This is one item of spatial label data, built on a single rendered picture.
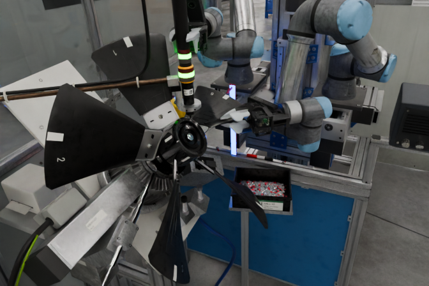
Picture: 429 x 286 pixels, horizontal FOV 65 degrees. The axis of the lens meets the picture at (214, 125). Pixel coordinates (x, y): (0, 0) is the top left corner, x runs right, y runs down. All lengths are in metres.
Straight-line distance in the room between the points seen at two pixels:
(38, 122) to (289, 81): 0.80
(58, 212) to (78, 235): 0.08
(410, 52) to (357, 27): 1.59
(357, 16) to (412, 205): 1.88
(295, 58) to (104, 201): 0.75
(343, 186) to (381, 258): 0.99
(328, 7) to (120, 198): 0.82
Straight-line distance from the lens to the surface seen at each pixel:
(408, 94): 1.20
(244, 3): 1.28
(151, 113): 0.98
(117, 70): 1.01
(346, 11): 1.10
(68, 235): 0.85
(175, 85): 0.94
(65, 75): 1.17
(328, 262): 1.74
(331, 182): 1.41
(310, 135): 1.17
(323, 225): 1.58
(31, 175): 1.39
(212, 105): 1.14
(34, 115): 1.06
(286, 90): 1.21
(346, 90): 1.57
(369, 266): 2.27
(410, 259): 2.39
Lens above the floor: 1.70
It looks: 30 degrees down
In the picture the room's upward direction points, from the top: 3 degrees counter-clockwise
